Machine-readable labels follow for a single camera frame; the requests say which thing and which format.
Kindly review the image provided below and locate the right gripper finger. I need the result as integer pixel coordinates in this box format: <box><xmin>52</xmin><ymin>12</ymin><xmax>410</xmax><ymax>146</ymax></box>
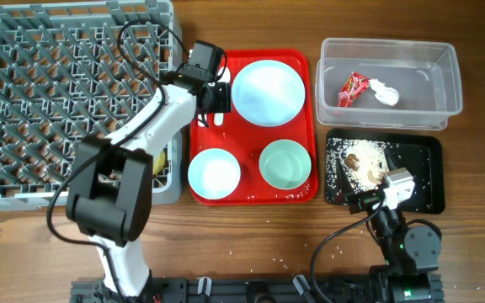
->
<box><xmin>384</xmin><ymin>148</ymin><xmax>399</xmax><ymax>171</ymax></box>
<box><xmin>336</xmin><ymin>162</ymin><xmax>355</xmax><ymax>195</ymax></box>

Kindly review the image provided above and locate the left black cable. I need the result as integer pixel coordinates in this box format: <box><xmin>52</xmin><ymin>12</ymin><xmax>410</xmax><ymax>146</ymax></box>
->
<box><xmin>45</xmin><ymin>19</ymin><xmax>229</xmax><ymax>303</ymax></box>

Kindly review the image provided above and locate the clear plastic waste bin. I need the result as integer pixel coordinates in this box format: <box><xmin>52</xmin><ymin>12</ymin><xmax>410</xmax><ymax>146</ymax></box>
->
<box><xmin>315</xmin><ymin>38</ymin><xmax>463</xmax><ymax>130</ymax></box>

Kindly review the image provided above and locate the red plastic serving tray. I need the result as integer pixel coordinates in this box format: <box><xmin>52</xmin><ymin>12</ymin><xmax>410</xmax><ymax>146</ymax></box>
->
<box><xmin>189</xmin><ymin>49</ymin><xmax>318</xmax><ymax>206</ymax></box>

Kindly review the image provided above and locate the green bowl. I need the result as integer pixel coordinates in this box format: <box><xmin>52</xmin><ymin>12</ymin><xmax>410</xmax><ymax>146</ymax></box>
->
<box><xmin>258</xmin><ymin>139</ymin><xmax>312</xmax><ymax>190</ymax></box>

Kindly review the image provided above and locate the yellow plastic cup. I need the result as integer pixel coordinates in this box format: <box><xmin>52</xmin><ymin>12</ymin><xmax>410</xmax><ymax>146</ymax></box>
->
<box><xmin>152</xmin><ymin>150</ymin><xmax>167</xmax><ymax>175</ymax></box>

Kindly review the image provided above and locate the white plastic fork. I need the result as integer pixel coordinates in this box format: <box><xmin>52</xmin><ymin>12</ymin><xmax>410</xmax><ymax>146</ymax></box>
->
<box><xmin>197</xmin><ymin>114</ymin><xmax>209</xmax><ymax>128</ymax></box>

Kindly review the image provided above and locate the large light blue plate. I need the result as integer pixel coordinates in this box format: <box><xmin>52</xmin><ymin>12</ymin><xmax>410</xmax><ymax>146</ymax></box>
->
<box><xmin>232</xmin><ymin>60</ymin><xmax>306</xmax><ymax>127</ymax></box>

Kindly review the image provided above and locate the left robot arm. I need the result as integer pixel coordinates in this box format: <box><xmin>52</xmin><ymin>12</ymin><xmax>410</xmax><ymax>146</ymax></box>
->
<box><xmin>66</xmin><ymin>40</ymin><xmax>231</xmax><ymax>302</ymax></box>

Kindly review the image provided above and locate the small light blue saucer bowl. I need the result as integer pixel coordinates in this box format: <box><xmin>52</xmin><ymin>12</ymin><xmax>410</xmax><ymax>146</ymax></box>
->
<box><xmin>188</xmin><ymin>148</ymin><xmax>241</xmax><ymax>199</ymax></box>

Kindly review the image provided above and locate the grey plastic dishwasher rack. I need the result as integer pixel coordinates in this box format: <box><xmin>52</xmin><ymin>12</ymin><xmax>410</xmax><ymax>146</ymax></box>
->
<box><xmin>0</xmin><ymin>0</ymin><xmax>183</xmax><ymax>211</ymax></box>

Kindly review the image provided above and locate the right black cable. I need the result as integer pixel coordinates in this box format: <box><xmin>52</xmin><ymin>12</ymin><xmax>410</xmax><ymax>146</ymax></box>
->
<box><xmin>309</xmin><ymin>197</ymin><xmax>389</xmax><ymax>303</ymax></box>

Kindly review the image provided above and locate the red snack wrapper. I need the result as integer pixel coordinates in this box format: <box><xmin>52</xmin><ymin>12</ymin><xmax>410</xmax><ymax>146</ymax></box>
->
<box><xmin>338</xmin><ymin>72</ymin><xmax>370</xmax><ymax>108</ymax></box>

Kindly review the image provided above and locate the black plastic tray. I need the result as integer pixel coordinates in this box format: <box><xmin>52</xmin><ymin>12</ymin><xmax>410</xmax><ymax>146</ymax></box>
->
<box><xmin>324</xmin><ymin>129</ymin><xmax>445</xmax><ymax>215</ymax></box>

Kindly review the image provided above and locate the leftover rice and food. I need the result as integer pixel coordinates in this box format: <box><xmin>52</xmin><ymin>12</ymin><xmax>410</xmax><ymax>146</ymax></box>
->
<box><xmin>326</xmin><ymin>138</ymin><xmax>389</xmax><ymax>193</ymax></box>

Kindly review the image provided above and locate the white napkin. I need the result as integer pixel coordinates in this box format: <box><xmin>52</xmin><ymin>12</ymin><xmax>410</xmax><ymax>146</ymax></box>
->
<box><xmin>369</xmin><ymin>79</ymin><xmax>400</xmax><ymax>106</ymax></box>

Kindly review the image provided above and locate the black cable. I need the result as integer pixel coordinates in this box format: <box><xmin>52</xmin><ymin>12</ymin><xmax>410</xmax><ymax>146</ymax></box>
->
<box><xmin>45</xmin><ymin>19</ymin><xmax>229</xmax><ymax>303</ymax></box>
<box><xmin>309</xmin><ymin>197</ymin><xmax>389</xmax><ymax>303</ymax></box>

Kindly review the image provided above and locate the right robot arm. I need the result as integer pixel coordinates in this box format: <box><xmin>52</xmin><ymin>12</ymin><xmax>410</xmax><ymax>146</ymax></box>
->
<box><xmin>335</xmin><ymin>160</ymin><xmax>445</xmax><ymax>302</ymax></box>

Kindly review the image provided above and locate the white plastic spoon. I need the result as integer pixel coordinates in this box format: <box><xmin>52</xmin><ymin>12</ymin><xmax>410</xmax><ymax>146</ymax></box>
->
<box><xmin>213</xmin><ymin>66</ymin><xmax>231</xmax><ymax>126</ymax></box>

